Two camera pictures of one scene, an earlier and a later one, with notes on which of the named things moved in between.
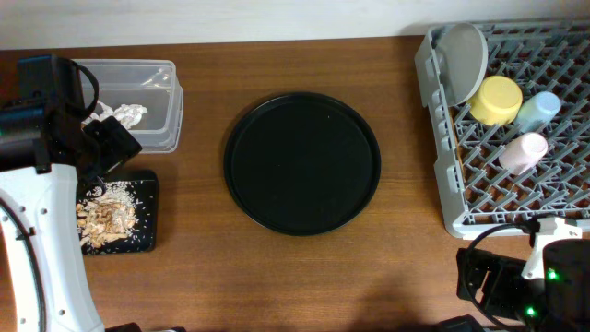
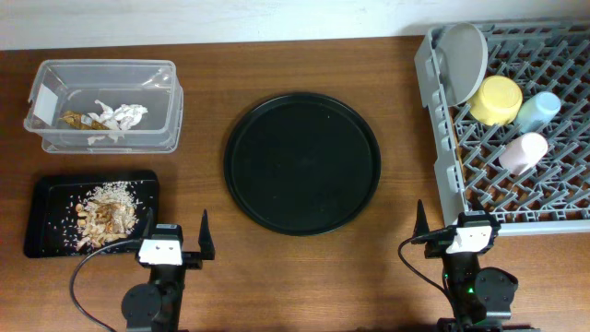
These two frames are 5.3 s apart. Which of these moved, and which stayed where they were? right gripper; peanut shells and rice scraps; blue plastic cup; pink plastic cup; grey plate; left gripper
Moved: right gripper; left gripper
Stayed: blue plastic cup; peanut shells and rice scraps; pink plastic cup; grey plate
